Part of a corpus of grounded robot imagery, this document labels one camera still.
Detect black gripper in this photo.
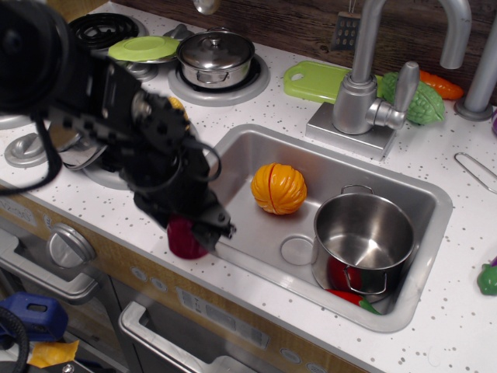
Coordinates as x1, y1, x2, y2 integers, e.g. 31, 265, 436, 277
171, 187, 237, 253

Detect dark red sweet potato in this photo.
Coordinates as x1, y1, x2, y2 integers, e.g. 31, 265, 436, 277
167, 215, 208, 260

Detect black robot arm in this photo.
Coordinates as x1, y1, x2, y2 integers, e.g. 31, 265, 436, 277
1, 1, 235, 251

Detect steel sink basin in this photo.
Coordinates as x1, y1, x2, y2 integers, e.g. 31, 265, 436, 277
207, 124, 453, 333

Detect tall steel pot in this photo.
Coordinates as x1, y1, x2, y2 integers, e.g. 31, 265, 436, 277
311, 184, 415, 302

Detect overturned steel pot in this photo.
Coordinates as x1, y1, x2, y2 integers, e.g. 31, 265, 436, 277
48, 123, 107, 170

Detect lidded steel pot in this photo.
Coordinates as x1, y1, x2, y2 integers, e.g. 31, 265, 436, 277
176, 29, 255, 89

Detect orange toy pumpkin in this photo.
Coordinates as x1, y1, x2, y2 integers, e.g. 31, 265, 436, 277
251, 162, 308, 215

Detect front right burner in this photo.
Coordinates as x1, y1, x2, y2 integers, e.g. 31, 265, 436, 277
82, 152, 129, 190

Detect burner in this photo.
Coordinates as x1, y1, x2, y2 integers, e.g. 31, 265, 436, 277
69, 12, 148, 51
168, 54, 270, 107
82, 152, 129, 190

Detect yellow toy corn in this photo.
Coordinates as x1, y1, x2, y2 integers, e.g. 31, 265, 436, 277
168, 96, 190, 127

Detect silver oven knob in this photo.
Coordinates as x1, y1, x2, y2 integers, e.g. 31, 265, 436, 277
46, 223, 96, 269

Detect red toy chili pepper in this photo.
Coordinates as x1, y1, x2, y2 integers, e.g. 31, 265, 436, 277
326, 288, 380, 315

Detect back right burner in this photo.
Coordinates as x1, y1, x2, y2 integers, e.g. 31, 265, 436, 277
168, 54, 270, 107

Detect silver toy faucet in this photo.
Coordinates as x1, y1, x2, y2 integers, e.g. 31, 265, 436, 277
304, 0, 473, 162

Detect green cutting board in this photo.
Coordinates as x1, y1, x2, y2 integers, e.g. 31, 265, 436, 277
283, 60, 385, 104

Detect blue clamp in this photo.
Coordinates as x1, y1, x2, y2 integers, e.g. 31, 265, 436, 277
1, 292, 68, 342

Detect green plastic plate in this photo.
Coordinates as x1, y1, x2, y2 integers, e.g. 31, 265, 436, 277
108, 36, 180, 62

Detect silver stove knob back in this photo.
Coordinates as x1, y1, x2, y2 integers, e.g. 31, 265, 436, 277
122, 23, 194, 83

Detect silver stove knob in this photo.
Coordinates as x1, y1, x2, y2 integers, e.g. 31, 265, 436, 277
122, 23, 194, 83
4, 133, 47, 168

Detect silver stove knob left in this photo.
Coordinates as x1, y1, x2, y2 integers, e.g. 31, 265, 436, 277
4, 133, 47, 168

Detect yellow cloth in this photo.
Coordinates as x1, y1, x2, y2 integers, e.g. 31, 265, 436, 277
28, 340, 79, 368

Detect hanging metal spoon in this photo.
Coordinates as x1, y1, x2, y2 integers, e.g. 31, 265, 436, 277
193, 0, 221, 16

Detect back left burner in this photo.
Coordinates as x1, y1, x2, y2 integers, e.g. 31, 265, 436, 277
69, 12, 148, 51

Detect green toy bitter gourd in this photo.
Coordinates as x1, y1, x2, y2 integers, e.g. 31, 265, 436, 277
378, 72, 445, 125

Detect hanging metal grater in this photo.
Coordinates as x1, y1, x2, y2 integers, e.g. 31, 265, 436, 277
330, 12, 360, 51

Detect orange toy carrot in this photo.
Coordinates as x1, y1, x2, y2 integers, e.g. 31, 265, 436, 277
420, 71, 464, 100

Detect green toy vegetable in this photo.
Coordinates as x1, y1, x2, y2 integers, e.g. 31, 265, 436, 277
477, 263, 497, 296

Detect purple toy eggplant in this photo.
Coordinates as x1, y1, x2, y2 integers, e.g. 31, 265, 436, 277
492, 108, 497, 135

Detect silver oven door handle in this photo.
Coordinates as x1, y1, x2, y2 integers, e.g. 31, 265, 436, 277
119, 301, 253, 372

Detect silver left door handle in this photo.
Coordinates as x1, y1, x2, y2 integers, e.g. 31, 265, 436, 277
1, 229, 100, 305

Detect black cable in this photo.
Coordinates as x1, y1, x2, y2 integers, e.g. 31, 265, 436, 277
0, 306, 30, 373

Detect silver wire whisk handle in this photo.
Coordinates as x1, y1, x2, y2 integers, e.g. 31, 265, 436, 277
454, 152, 496, 194

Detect silver post base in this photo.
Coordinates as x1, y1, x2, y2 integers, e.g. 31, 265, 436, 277
454, 19, 496, 122

